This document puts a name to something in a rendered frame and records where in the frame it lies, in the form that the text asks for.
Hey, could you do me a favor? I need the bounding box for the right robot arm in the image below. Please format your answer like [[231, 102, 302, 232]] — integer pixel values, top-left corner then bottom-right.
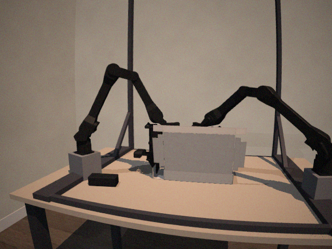
[[74, 63, 179, 156]]

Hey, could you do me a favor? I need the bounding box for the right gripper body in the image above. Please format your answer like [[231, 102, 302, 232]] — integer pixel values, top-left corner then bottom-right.
[[133, 139, 154, 159]]

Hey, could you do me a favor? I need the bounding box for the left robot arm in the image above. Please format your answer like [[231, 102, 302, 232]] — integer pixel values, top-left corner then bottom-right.
[[192, 86, 332, 176]]

